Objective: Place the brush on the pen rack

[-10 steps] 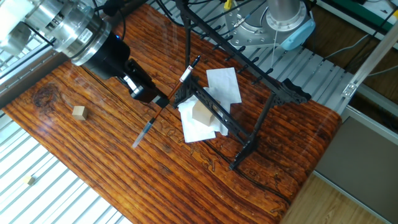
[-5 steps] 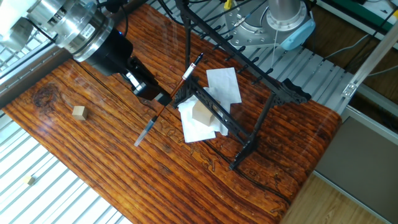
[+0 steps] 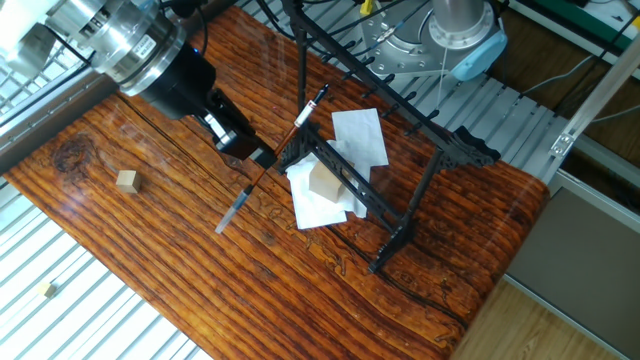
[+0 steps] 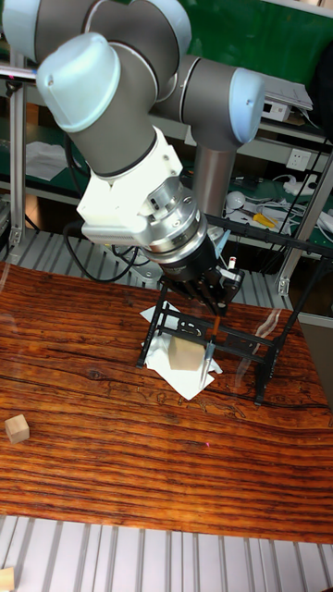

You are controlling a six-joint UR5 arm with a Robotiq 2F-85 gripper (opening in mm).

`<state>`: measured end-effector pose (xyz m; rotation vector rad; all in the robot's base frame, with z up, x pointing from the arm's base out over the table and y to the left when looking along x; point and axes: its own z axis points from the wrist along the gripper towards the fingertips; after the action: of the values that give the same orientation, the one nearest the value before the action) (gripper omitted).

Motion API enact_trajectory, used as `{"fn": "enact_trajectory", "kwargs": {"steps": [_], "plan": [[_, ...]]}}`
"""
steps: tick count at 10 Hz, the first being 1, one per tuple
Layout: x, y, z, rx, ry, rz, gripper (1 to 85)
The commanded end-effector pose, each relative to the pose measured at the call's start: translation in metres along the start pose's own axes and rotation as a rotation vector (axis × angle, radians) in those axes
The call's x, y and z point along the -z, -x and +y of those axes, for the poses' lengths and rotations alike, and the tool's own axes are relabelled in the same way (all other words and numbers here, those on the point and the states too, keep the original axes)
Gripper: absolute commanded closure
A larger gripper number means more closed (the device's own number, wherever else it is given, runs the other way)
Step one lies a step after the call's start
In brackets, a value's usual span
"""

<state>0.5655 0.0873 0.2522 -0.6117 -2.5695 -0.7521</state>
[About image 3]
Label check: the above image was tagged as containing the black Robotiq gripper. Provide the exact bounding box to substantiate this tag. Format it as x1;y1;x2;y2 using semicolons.
137;42;279;169

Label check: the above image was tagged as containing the brown brush with clear cap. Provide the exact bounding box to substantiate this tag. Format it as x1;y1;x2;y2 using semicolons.
214;82;331;235

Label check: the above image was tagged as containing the black pen rack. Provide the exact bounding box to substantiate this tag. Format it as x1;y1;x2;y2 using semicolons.
277;0;502;275

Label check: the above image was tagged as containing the large wooden block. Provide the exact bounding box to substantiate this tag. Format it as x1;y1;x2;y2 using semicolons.
308;160;351;204

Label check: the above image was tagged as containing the crumpled white tissue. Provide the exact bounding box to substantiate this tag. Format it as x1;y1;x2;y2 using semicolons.
284;139;374;231

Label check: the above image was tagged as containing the small wooden cube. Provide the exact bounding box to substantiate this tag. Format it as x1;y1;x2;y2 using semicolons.
115;169;143;195

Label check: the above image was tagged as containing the flat white paper sheet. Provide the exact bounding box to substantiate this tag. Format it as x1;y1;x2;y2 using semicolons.
331;107;390;169

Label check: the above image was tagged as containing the wood grain table mat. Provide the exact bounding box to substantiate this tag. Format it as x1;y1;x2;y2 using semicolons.
2;7;551;360

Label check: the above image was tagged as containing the grey side panel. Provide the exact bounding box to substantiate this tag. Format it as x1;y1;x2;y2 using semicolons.
504;187;640;360

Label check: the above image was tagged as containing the aluminium frame post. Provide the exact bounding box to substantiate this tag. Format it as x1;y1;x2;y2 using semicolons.
548;29;640;160

